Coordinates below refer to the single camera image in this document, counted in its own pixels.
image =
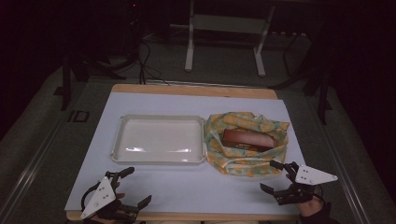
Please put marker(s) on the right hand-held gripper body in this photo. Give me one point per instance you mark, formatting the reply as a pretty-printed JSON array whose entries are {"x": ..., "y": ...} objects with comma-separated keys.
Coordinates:
[{"x": 313, "y": 176}]

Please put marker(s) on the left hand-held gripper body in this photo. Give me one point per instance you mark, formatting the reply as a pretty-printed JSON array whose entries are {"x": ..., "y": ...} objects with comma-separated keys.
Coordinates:
[{"x": 101, "y": 194}]

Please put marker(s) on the yellow green patterned cloth bag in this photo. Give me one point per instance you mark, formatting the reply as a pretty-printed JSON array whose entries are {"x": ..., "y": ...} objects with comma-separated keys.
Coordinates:
[{"x": 246, "y": 163}]

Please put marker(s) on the person's left hand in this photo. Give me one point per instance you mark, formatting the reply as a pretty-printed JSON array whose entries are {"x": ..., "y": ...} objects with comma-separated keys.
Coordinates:
[{"x": 119, "y": 196}]

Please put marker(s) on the person's right hand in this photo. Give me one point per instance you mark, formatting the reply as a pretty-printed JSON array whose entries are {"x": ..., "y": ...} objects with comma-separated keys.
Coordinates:
[{"x": 309, "y": 207}]

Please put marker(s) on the pale table mat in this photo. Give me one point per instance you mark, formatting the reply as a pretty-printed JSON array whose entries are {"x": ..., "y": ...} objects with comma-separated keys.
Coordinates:
[{"x": 186, "y": 189}]

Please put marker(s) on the white plastic tray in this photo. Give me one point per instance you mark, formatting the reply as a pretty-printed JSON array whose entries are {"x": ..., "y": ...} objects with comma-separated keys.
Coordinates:
[{"x": 158, "y": 140}]

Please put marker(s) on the black metal stand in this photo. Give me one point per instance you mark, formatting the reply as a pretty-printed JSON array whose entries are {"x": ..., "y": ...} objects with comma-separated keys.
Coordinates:
[
  {"x": 323, "y": 93},
  {"x": 66, "y": 84}
]

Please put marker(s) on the white metal stand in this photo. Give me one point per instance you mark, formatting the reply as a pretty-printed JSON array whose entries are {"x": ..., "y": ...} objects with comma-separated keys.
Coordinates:
[{"x": 227, "y": 24}]

